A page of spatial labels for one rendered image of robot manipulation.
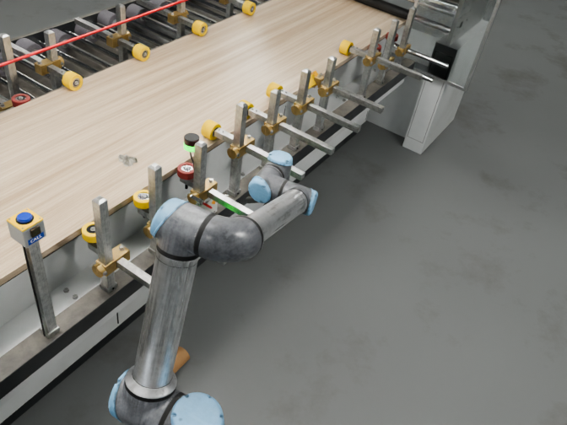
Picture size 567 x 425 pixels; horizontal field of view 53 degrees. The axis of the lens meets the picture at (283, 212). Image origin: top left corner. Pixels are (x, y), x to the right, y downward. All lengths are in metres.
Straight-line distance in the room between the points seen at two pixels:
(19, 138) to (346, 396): 1.86
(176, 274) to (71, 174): 1.03
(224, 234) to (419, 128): 3.14
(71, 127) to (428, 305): 2.08
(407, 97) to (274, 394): 2.58
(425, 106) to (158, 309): 3.12
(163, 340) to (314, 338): 1.49
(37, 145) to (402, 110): 2.84
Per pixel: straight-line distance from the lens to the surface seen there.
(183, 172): 2.38
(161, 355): 1.64
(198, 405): 1.72
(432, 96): 4.25
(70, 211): 2.23
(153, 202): 2.13
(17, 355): 2.09
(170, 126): 2.67
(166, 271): 1.48
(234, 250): 1.40
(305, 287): 3.20
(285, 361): 2.88
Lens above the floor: 2.37
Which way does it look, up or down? 41 degrees down
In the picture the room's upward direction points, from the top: 10 degrees clockwise
